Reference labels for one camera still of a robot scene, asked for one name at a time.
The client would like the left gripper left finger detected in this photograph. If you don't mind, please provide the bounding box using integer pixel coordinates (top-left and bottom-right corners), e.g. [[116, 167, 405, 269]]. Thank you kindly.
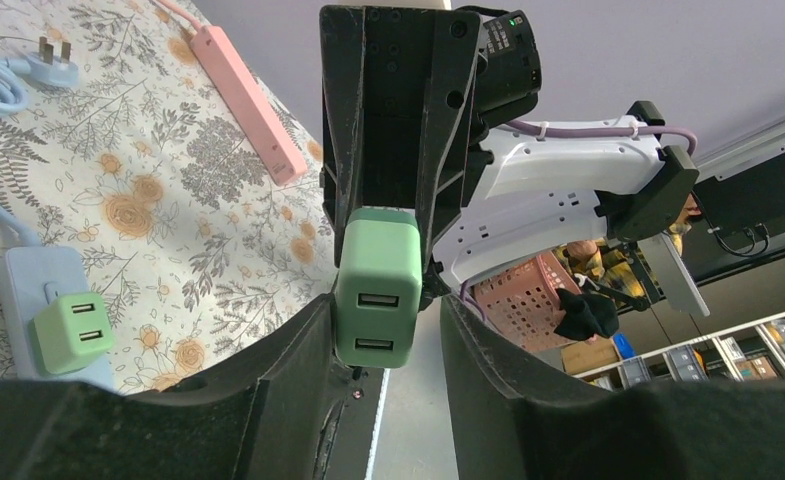
[[0, 295, 336, 479]]

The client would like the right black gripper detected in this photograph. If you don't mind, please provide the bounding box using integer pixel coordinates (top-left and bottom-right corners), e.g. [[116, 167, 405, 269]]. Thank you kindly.
[[320, 5, 482, 265]]

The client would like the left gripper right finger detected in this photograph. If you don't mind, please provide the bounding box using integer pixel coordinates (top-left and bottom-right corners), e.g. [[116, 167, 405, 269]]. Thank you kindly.
[[440, 295, 785, 479]]

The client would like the green plug cube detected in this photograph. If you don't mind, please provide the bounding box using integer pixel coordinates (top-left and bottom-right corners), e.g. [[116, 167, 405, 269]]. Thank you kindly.
[[32, 289, 116, 376], [334, 207, 422, 369]]

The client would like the green plug cube bottom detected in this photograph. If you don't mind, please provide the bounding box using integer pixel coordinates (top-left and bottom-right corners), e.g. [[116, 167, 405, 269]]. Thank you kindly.
[[32, 289, 116, 376]]

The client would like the blue power strip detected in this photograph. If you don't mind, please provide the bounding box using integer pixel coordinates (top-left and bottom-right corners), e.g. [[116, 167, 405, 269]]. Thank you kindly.
[[0, 37, 115, 391]]

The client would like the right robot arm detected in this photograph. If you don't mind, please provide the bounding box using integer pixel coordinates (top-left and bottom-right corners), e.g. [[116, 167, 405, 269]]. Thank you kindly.
[[319, 5, 698, 296]]

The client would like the pink plastic basket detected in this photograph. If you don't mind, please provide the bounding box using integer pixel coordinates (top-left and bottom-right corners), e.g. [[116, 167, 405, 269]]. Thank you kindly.
[[471, 251, 581, 353]]

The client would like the pink power strip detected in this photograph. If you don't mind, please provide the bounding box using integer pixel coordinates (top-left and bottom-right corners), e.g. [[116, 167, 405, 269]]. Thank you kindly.
[[159, 0, 307, 186]]

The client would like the floral table mat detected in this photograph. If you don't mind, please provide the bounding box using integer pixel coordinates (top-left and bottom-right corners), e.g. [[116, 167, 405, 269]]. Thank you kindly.
[[0, 1, 335, 394]]

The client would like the person in yellow plaid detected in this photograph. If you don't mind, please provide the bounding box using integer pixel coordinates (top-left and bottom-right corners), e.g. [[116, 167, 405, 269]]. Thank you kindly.
[[553, 194, 703, 298]]

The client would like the metal storage shelf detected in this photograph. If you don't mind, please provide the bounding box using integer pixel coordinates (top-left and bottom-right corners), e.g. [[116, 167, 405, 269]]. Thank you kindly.
[[574, 312, 785, 391]]

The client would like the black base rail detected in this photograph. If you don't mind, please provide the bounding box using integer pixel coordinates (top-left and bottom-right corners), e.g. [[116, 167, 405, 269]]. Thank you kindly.
[[683, 151, 785, 286]]

